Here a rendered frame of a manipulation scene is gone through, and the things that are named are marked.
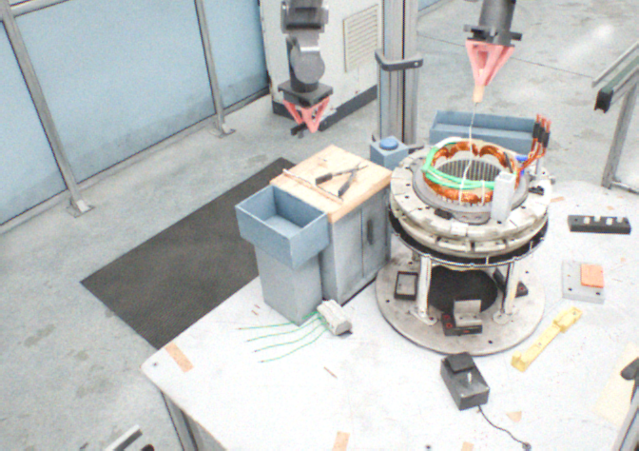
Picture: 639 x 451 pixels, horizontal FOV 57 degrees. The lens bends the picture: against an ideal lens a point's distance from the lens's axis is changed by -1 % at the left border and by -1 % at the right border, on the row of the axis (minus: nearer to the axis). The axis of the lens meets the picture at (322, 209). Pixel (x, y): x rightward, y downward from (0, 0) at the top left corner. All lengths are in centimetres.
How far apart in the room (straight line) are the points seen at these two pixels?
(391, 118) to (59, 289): 182
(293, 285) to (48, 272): 191
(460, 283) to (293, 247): 47
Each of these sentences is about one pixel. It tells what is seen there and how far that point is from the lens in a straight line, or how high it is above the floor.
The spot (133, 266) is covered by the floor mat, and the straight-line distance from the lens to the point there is 285.
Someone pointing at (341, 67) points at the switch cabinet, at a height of 35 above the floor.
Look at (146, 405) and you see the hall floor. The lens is 231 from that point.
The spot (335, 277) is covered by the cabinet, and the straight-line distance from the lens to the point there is 132.
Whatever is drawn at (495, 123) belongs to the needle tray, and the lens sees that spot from 157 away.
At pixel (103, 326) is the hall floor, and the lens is 264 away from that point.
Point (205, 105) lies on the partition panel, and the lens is 363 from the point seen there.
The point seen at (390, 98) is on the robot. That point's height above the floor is 107.
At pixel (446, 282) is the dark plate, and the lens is 146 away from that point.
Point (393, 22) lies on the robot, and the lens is 153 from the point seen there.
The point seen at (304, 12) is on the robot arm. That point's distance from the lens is 112.
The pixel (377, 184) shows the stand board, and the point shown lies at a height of 106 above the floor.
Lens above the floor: 179
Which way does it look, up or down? 37 degrees down
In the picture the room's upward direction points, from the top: 5 degrees counter-clockwise
